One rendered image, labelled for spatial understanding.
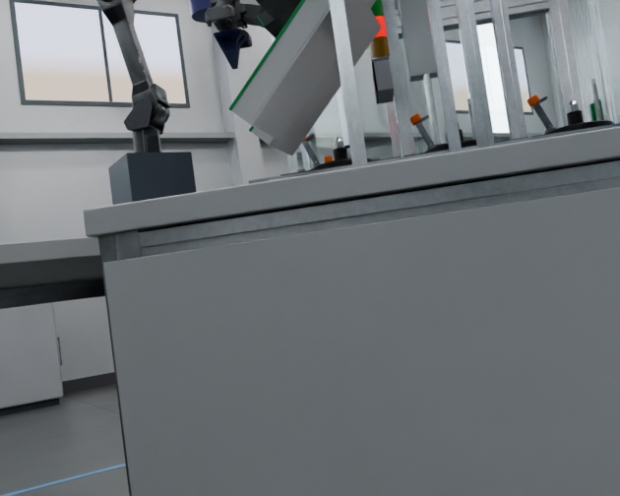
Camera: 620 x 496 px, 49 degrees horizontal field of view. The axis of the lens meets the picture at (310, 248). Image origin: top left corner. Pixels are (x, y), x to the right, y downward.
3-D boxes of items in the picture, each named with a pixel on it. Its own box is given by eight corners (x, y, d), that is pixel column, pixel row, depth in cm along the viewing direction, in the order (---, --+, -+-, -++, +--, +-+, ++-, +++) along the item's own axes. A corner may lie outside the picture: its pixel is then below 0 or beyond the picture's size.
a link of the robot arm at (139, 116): (124, 132, 144) (121, 102, 145) (142, 140, 153) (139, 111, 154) (155, 126, 143) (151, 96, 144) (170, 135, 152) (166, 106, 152)
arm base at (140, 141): (129, 163, 149) (126, 136, 149) (158, 162, 152) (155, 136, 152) (139, 155, 143) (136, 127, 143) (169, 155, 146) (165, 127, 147)
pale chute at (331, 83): (268, 145, 115) (248, 130, 116) (292, 155, 128) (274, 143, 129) (367, 1, 111) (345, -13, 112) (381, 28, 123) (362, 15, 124)
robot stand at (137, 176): (118, 258, 149) (107, 167, 150) (179, 252, 156) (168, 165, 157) (138, 250, 137) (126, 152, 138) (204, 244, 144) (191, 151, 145)
